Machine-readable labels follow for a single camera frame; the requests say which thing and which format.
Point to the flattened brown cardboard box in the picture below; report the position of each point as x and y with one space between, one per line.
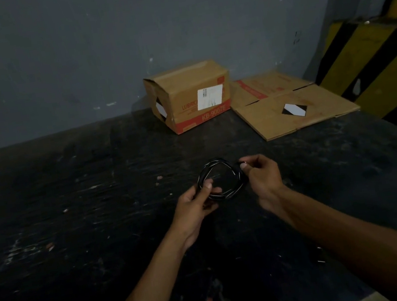
288 103

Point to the person's right thumb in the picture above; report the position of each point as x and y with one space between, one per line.
250 170

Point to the person's right forearm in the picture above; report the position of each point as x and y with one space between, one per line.
364 242

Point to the person's left thumb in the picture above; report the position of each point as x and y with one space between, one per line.
205 188

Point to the person's left forearm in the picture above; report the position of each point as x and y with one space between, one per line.
145 294

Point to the person's right hand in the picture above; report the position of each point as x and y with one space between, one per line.
266 183

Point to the yellow black striped barrier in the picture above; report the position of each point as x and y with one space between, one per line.
380 73

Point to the person's left hand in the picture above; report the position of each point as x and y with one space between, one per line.
190 216

